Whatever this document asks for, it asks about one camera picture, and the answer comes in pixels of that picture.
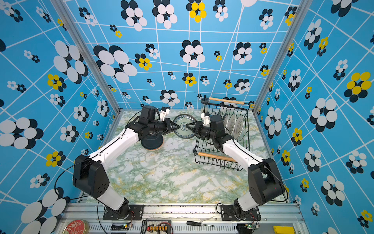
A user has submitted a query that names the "black plate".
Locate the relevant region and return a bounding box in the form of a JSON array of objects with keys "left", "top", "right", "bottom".
[{"left": 141, "top": 134, "right": 164, "bottom": 151}]

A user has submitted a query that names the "wooden rack handle far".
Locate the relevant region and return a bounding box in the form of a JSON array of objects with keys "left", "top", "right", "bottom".
[{"left": 208, "top": 97, "right": 246, "bottom": 105}]

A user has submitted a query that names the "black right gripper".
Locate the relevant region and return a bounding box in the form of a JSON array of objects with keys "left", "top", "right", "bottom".
[{"left": 186, "top": 121, "right": 217, "bottom": 141}]

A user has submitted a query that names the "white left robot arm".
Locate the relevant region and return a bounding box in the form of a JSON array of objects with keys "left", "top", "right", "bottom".
[{"left": 73, "top": 105, "right": 180, "bottom": 219}]

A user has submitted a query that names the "black terminal board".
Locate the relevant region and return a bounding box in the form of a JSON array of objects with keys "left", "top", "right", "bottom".
[{"left": 140, "top": 219, "right": 174, "bottom": 234}]

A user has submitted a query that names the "black wire dish rack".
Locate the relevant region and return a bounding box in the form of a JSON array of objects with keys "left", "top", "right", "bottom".
[{"left": 193, "top": 103, "right": 250, "bottom": 171}]

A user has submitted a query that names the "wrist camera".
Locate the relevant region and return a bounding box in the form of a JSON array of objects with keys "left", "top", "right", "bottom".
[
  {"left": 201, "top": 113, "right": 210, "bottom": 127},
  {"left": 159, "top": 107, "right": 170, "bottom": 121}
]

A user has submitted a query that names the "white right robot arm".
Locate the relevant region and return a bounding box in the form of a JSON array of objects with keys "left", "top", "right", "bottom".
[{"left": 186, "top": 115, "right": 286, "bottom": 220}]

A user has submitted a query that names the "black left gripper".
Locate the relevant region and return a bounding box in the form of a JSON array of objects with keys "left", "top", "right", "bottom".
[{"left": 149, "top": 117, "right": 181, "bottom": 135}]

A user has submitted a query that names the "white plate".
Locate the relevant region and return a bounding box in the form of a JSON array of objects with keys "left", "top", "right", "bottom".
[
  {"left": 173, "top": 114, "right": 196, "bottom": 139},
  {"left": 234, "top": 115, "right": 244, "bottom": 139},
  {"left": 227, "top": 114, "right": 236, "bottom": 136},
  {"left": 223, "top": 113, "right": 228, "bottom": 128}
]

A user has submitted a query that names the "glass jar with black lid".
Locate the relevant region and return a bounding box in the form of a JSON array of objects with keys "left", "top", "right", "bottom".
[{"left": 201, "top": 95, "right": 209, "bottom": 113}]

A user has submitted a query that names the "black screwdriver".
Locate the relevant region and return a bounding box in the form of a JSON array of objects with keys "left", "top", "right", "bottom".
[{"left": 186, "top": 221, "right": 214, "bottom": 227}]

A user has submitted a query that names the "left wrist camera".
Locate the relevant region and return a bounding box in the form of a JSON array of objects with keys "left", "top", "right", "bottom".
[{"left": 159, "top": 107, "right": 170, "bottom": 121}]

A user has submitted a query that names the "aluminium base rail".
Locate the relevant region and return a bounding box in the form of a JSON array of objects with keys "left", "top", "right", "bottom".
[{"left": 56, "top": 203, "right": 309, "bottom": 234}]

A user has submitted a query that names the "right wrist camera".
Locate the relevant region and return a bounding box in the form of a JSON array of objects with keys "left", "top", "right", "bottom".
[{"left": 201, "top": 113, "right": 210, "bottom": 127}]

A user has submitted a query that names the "yellow box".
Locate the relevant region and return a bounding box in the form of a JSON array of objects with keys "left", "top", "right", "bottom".
[{"left": 273, "top": 226, "right": 295, "bottom": 234}]

